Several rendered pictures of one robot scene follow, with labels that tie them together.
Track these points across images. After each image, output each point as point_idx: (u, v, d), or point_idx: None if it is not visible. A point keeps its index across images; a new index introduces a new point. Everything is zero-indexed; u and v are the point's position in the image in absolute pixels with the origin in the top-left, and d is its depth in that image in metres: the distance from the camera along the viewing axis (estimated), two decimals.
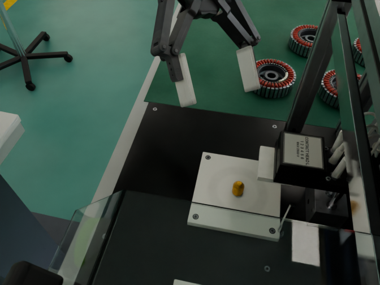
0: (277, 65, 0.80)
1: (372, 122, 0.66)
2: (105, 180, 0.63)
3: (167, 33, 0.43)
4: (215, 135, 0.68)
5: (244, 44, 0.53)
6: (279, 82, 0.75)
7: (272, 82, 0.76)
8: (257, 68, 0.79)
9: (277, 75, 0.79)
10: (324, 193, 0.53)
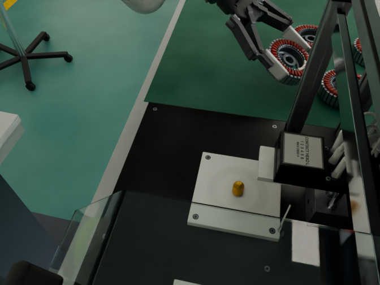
0: (297, 50, 0.75)
1: (372, 122, 0.66)
2: (105, 180, 0.63)
3: (251, 43, 0.68)
4: (215, 135, 0.68)
5: (284, 27, 0.76)
6: (298, 70, 0.71)
7: (292, 68, 0.71)
8: (277, 47, 0.73)
9: (294, 61, 0.74)
10: (324, 193, 0.53)
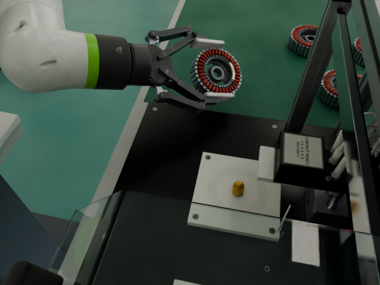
0: (215, 56, 0.70)
1: (372, 122, 0.66)
2: (105, 180, 0.63)
3: (194, 103, 0.63)
4: (215, 135, 0.68)
5: (190, 40, 0.67)
6: (234, 81, 0.70)
7: (229, 84, 0.70)
8: (204, 73, 0.68)
9: (221, 69, 0.71)
10: (324, 193, 0.53)
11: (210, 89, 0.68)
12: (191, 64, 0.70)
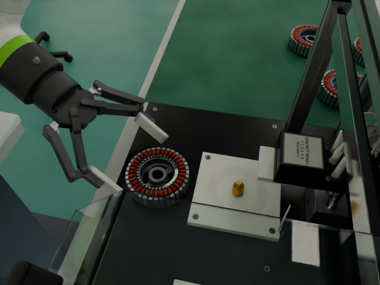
0: (166, 158, 0.60)
1: (372, 122, 0.66)
2: None
3: (69, 163, 0.52)
4: (215, 135, 0.68)
5: (135, 112, 0.62)
6: (164, 189, 0.55)
7: (156, 188, 0.56)
8: (138, 165, 0.59)
9: (165, 173, 0.59)
10: (324, 193, 0.53)
11: (129, 181, 0.56)
12: None
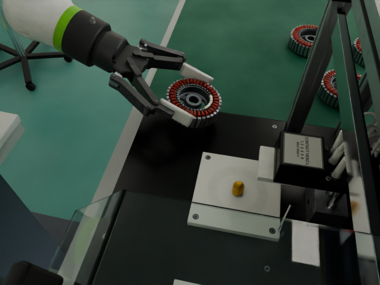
0: (199, 86, 0.67)
1: (372, 122, 0.66)
2: (105, 180, 0.63)
3: (142, 98, 0.59)
4: (215, 135, 0.68)
5: (179, 65, 0.69)
6: (205, 109, 0.63)
7: (197, 109, 0.63)
8: (176, 91, 0.65)
9: (200, 99, 0.66)
10: (324, 193, 0.53)
11: (173, 103, 0.63)
12: None
